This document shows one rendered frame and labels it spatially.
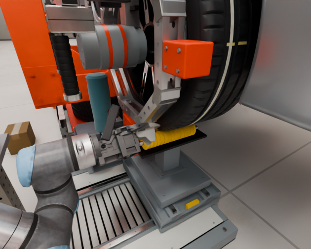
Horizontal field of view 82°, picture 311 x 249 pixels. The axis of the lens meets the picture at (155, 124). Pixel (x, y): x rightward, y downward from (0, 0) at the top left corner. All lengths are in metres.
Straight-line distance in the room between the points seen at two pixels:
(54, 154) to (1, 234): 0.16
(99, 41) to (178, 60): 0.29
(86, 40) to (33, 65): 0.54
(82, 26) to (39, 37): 0.64
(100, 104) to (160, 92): 0.39
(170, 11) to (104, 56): 0.25
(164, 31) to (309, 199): 1.31
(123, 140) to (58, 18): 0.31
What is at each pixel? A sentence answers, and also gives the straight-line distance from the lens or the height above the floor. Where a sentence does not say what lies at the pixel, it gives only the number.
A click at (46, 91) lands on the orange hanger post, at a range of 1.13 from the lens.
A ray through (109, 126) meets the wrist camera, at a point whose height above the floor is 0.67.
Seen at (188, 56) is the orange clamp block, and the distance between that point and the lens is 0.39.
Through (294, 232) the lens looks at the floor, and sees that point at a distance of 1.27.
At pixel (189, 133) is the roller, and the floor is 0.51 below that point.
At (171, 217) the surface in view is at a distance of 0.90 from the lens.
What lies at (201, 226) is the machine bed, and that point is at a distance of 1.01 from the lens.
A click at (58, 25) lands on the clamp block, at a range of 0.47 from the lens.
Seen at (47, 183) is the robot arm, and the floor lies 0.59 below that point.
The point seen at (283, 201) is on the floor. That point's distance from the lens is 1.39.
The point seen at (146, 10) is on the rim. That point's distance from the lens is 0.76.
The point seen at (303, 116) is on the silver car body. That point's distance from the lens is 0.42.
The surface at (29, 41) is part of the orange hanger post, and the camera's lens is 1.09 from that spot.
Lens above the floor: 0.91
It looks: 28 degrees down
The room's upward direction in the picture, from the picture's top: straight up
